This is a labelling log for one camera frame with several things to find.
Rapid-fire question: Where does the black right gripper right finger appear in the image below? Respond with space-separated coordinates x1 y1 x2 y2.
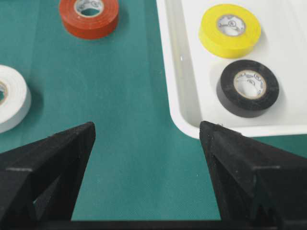
200 121 307 230

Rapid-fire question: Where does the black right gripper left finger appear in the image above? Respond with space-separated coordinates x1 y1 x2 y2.
0 121 96 222

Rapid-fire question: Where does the black tape roll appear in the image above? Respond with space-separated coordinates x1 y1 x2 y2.
216 59 280 118

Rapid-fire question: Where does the yellow tape roll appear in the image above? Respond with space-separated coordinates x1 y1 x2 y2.
199 4 261 58

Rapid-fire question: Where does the red tape roll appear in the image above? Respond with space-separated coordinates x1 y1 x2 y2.
59 0 119 40

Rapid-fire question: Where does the white tape roll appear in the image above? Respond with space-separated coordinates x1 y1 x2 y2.
0 65 31 133

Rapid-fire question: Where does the white plastic case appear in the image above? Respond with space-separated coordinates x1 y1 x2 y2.
156 0 307 138

